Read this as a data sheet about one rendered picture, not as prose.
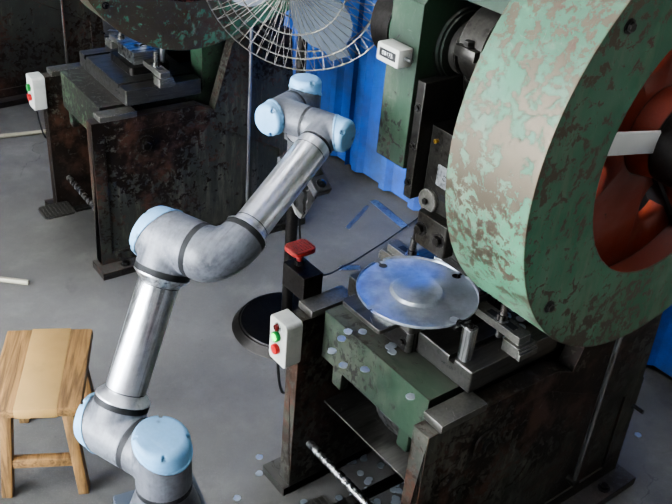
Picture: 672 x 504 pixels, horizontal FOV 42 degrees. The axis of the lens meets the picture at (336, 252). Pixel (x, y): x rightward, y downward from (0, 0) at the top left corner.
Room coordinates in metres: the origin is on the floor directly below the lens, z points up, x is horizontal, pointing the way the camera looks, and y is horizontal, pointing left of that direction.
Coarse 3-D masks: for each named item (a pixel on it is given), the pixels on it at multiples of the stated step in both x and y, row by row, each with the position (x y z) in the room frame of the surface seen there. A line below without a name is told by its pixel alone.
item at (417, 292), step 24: (408, 264) 1.79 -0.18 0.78; (432, 264) 1.80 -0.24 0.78; (360, 288) 1.67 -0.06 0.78; (384, 288) 1.68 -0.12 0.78; (408, 288) 1.68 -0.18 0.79; (432, 288) 1.69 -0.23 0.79; (456, 288) 1.70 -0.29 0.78; (384, 312) 1.58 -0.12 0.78; (408, 312) 1.59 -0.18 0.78; (432, 312) 1.60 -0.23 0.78; (456, 312) 1.61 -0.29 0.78
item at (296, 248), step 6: (300, 240) 1.89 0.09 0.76; (306, 240) 1.89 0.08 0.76; (288, 246) 1.86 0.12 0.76; (294, 246) 1.86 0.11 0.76; (300, 246) 1.86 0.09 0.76; (306, 246) 1.86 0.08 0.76; (312, 246) 1.87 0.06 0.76; (288, 252) 1.84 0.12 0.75; (294, 252) 1.83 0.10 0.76; (300, 252) 1.83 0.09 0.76; (306, 252) 1.84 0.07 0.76; (312, 252) 1.85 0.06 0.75; (300, 258) 1.86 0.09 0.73
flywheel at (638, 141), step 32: (640, 96) 1.40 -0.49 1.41; (640, 128) 1.39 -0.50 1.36; (608, 160) 1.37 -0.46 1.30; (640, 160) 1.38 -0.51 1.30; (608, 192) 1.39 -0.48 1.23; (640, 192) 1.46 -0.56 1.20; (608, 224) 1.41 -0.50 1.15; (640, 224) 1.48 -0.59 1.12; (608, 256) 1.43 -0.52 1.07; (640, 256) 1.48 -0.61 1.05
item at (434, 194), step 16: (448, 128) 1.75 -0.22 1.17; (432, 144) 1.75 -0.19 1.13; (448, 144) 1.72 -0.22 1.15; (432, 160) 1.75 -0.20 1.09; (432, 176) 1.74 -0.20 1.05; (432, 192) 1.73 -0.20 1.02; (432, 208) 1.71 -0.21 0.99; (416, 224) 1.72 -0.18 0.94; (432, 224) 1.68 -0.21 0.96; (416, 240) 1.71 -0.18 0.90; (432, 240) 1.66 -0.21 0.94; (448, 240) 1.65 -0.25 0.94; (448, 256) 1.66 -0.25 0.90
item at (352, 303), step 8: (352, 296) 1.64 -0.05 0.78; (344, 304) 1.61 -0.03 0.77; (352, 304) 1.60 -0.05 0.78; (360, 304) 1.61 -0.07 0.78; (352, 312) 1.59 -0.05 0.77; (360, 312) 1.58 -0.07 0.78; (368, 312) 1.58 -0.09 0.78; (368, 320) 1.55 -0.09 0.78; (376, 320) 1.55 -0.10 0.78; (384, 320) 1.55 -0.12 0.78; (376, 328) 1.52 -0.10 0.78; (384, 328) 1.52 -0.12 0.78; (392, 328) 1.54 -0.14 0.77; (400, 328) 1.63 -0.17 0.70; (408, 328) 1.61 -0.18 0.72; (392, 336) 1.65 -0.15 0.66; (400, 336) 1.63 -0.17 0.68; (408, 336) 1.61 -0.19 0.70; (416, 336) 1.62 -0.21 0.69; (400, 344) 1.61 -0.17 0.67; (408, 344) 1.61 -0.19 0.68; (408, 352) 1.61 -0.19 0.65
